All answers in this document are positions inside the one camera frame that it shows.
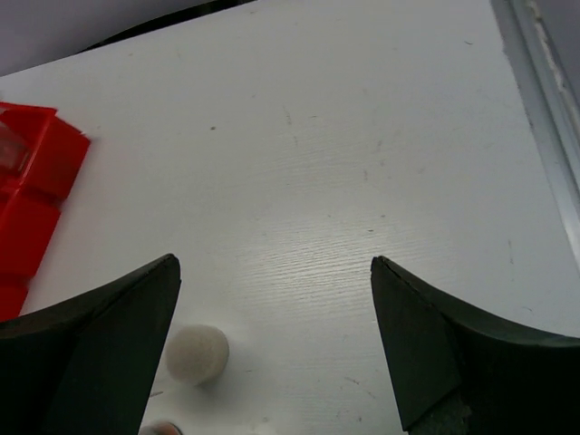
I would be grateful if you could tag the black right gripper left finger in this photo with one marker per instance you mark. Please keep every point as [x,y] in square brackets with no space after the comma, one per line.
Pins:
[87,364]

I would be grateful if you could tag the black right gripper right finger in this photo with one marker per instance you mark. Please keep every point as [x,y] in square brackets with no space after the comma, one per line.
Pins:
[457,369]

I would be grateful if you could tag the tall white powder shaker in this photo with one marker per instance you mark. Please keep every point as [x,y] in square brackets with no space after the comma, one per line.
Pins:
[197,354]

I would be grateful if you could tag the clear bottle gold pourer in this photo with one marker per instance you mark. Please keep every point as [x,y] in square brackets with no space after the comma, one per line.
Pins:
[14,152]

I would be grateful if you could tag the small red label jar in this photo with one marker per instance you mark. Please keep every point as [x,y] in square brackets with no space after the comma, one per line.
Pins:
[160,428]

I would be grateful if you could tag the red plastic compartment bin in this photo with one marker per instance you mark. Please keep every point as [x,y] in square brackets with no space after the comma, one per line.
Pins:
[31,203]

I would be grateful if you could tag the aluminium table rail right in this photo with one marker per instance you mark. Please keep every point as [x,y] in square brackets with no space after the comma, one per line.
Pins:
[549,99]

